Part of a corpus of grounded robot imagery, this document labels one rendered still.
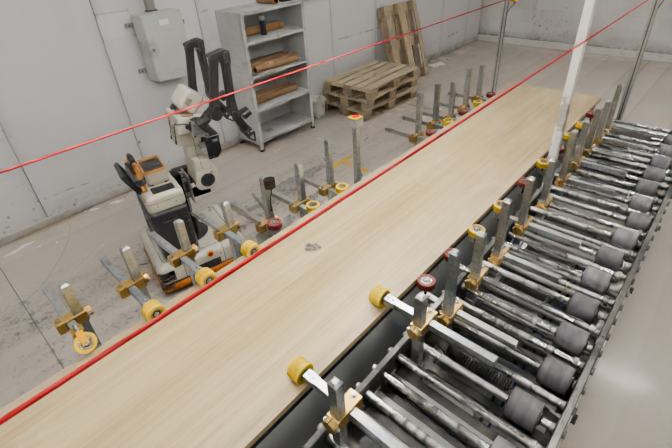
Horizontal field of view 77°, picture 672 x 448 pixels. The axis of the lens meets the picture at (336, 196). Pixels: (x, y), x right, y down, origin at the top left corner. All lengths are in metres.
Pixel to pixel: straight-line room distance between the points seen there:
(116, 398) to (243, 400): 0.44
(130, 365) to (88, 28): 3.31
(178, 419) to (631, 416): 2.24
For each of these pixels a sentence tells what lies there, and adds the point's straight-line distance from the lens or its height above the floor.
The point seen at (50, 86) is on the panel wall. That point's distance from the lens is 4.49.
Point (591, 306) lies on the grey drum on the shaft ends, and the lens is 2.09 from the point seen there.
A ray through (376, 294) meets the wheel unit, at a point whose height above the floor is 0.97.
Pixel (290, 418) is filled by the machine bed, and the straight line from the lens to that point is 1.69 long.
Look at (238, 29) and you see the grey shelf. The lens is 4.80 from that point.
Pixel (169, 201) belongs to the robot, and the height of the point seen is 0.75.
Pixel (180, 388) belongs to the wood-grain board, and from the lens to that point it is 1.71.
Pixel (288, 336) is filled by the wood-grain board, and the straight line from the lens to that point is 1.73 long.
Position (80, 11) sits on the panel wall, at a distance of 4.51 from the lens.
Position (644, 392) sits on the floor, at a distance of 3.04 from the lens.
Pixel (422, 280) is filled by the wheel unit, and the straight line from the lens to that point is 1.92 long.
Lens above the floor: 2.22
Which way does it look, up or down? 32 degrees down
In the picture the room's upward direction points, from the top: 4 degrees counter-clockwise
